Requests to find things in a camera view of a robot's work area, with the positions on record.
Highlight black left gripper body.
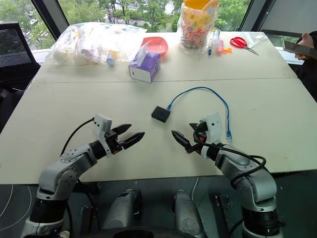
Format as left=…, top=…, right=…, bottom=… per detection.
left=105, top=128, right=125, bottom=155

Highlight red plastic bowl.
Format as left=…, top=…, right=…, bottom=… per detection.
left=141, top=36, right=169, bottom=58

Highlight black metal stand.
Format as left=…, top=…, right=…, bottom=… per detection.
left=213, top=194, right=239, bottom=238

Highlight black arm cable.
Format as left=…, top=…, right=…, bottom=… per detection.
left=193, top=130, right=267, bottom=189
left=60, top=118, right=96, bottom=157

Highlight grey rounded robot leg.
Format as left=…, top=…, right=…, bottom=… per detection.
left=102, top=188, right=143, bottom=232
left=173, top=189, right=207, bottom=238

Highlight dark window frame post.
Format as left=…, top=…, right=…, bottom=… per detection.
left=30, top=0, right=70, bottom=42
left=238, top=0, right=264, bottom=32

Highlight orange plastic container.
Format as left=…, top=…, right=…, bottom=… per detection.
left=183, top=0, right=219, bottom=11

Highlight small black box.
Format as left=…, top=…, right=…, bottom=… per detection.
left=151, top=105, right=171, bottom=123

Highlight person's dark clothing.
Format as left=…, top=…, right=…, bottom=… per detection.
left=288, top=30, right=317, bottom=104

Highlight clear bag of colourful pieces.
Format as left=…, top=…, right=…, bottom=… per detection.
left=176, top=0, right=220, bottom=56

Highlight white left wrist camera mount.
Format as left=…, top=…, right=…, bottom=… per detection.
left=93, top=114, right=113, bottom=158

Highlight person's bare hand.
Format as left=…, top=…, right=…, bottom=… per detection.
left=295, top=32, right=317, bottom=61

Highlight black mesh office chair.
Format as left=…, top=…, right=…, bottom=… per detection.
left=0, top=20, right=42, bottom=93

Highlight blue Ethernet cable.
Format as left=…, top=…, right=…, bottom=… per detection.
left=166, top=86, right=234, bottom=145

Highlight red handled scissors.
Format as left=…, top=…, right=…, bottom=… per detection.
left=229, top=36, right=261, bottom=57

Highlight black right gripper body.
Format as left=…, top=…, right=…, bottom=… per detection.
left=185, top=120, right=209, bottom=155

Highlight purple white tissue box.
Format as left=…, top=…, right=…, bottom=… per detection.
left=128, top=41, right=162, bottom=84

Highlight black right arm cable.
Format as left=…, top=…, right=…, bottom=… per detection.
left=193, top=130, right=267, bottom=189

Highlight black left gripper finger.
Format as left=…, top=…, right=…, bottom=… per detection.
left=122, top=131, right=146, bottom=150
left=111, top=123, right=132, bottom=136

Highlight blue capped tube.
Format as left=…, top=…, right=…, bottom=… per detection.
left=106, top=49, right=117, bottom=67

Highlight small clear plastic bag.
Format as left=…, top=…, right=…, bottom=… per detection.
left=243, top=32, right=269, bottom=49

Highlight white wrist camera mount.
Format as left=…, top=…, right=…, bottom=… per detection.
left=93, top=114, right=113, bottom=158
left=199, top=112, right=224, bottom=159

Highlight large clear plastic bag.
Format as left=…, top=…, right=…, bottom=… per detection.
left=45, top=21, right=148, bottom=66

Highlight grey roller blind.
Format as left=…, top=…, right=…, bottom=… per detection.
left=259, top=0, right=317, bottom=38

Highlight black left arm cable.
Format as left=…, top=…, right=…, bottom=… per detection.
left=60, top=118, right=96, bottom=157

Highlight grey smartphone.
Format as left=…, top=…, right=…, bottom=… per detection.
left=282, top=40, right=317, bottom=61

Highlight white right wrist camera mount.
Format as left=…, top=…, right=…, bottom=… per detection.
left=199, top=112, right=224, bottom=159

